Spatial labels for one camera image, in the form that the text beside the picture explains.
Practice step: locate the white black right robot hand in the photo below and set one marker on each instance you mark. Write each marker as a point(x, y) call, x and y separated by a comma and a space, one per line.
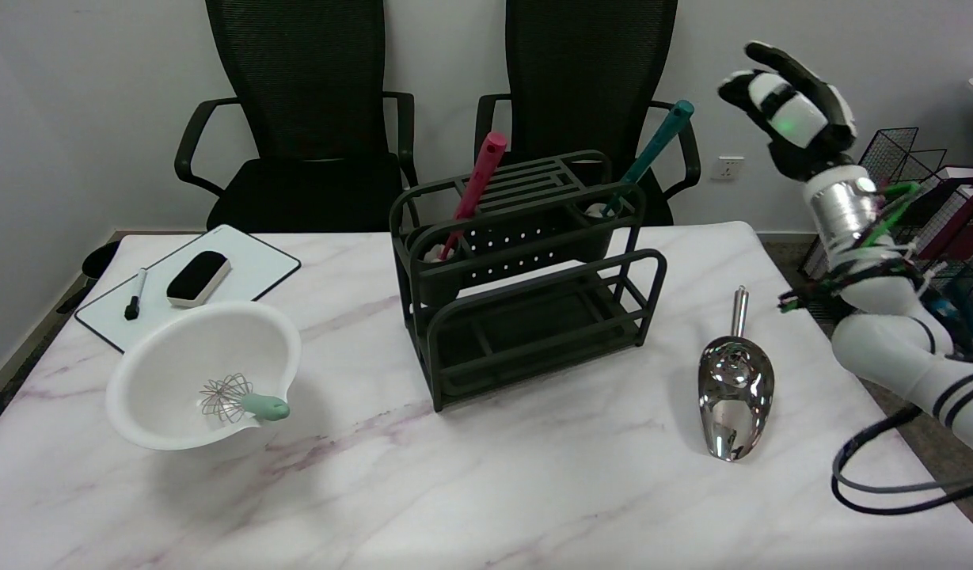
point(803, 119)

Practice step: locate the blue sponge bottle brush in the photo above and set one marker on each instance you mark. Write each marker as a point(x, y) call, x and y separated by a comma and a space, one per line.
point(652, 154)

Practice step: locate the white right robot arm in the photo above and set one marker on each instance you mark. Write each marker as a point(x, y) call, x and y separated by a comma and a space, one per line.
point(890, 340)

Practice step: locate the dark green kitchen storage rack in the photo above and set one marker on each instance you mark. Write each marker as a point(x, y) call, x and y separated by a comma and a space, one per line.
point(502, 237)

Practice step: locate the red sponge bottle brush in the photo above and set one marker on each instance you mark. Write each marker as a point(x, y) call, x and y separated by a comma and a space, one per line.
point(476, 186)

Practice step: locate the maroon book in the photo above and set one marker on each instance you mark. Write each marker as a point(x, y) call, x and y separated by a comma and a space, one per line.
point(965, 226)

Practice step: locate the black mesh office chair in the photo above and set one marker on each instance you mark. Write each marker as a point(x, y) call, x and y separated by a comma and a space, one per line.
point(304, 95)
point(589, 79)

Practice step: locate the shiny metal scoop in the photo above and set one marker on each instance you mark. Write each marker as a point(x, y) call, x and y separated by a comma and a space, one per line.
point(735, 388)

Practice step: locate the small white whiteboard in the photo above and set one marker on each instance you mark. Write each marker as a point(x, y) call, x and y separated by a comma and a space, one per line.
point(256, 265)

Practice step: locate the black white board eraser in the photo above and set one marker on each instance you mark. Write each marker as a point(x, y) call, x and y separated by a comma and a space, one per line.
point(197, 277)

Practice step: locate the white plastic mixing bowl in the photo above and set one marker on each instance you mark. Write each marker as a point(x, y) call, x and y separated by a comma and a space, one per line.
point(169, 372)

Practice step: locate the black whiteboard marker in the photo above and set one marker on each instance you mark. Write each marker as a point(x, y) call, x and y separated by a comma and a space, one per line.
point(136, 295)

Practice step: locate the black floor object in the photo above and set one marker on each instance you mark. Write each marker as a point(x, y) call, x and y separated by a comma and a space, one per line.
point(100, 260)

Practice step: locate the white wall socket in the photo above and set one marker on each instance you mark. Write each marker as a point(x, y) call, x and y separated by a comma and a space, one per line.
point(727, 168)

